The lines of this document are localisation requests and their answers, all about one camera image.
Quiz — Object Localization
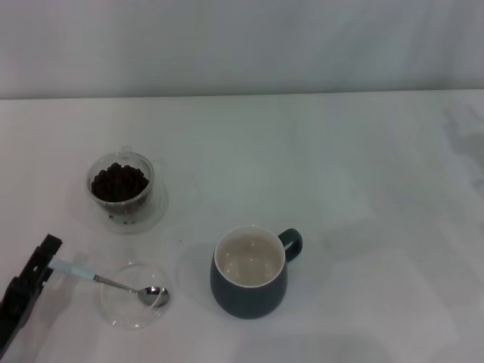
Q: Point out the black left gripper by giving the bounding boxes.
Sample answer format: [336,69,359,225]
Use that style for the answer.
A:
[0,234,64,343]

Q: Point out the round clear glass lid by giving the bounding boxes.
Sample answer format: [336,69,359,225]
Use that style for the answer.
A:
[99,262,170,330]

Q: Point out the blue handled metal spoon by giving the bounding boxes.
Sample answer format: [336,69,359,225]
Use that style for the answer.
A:
[51,258,170,308]

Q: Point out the clear glass cup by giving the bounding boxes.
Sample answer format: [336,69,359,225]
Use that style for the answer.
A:
[85,145,156,225]

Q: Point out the clear glass saucer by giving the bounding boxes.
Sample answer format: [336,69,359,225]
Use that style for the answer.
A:
[88,177,169,234]

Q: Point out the dark mug white inside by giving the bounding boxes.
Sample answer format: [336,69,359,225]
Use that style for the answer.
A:
[209,224,303,320]

